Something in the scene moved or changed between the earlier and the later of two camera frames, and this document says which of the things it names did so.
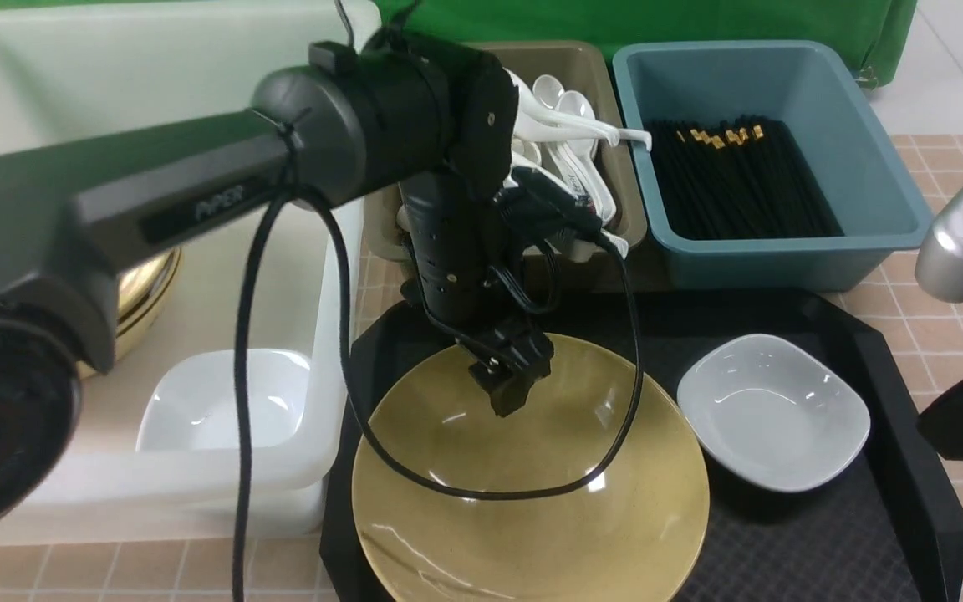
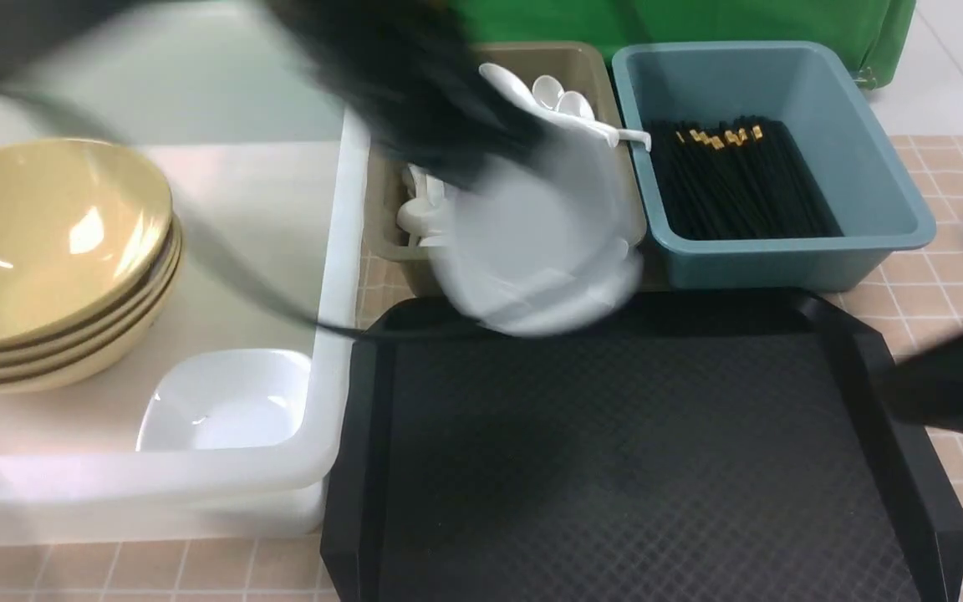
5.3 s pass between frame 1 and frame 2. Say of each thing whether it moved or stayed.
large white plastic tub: stayed
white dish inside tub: stayed
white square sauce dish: moved
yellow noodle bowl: moved
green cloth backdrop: stayed
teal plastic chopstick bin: stayed
